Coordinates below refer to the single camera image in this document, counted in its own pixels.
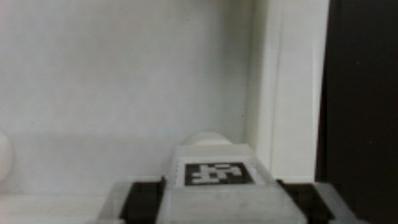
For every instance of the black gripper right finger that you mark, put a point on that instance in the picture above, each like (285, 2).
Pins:
(320, 203)

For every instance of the white square tabletop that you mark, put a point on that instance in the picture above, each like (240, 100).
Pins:
(123, 76)

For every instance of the white table leg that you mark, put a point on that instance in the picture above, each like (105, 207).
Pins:
(221, 190)

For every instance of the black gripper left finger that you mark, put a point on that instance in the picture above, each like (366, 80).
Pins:
(132, 203)

